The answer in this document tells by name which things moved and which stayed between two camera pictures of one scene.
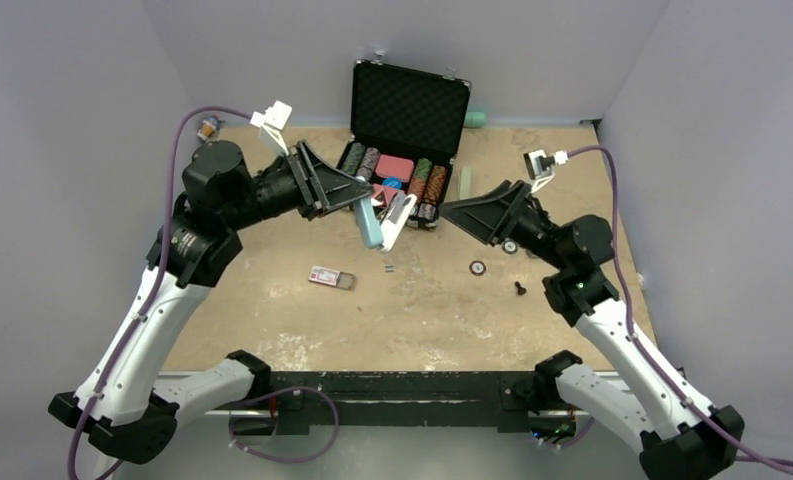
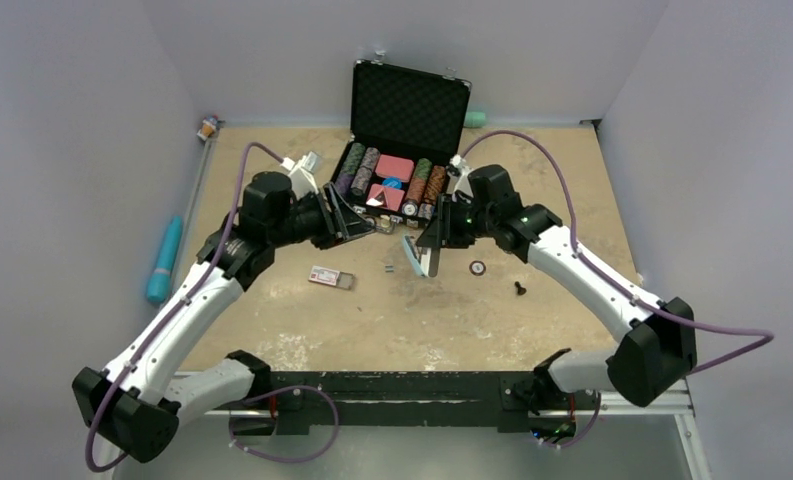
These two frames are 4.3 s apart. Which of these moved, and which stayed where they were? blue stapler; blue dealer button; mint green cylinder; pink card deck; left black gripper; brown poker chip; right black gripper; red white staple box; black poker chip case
Moved: blue stapler; left black gripper; right black gripper
Stayed: pink card deck; mint green cylinder; red white staple box; brown poker chip; blue dealer button; black poker chip case
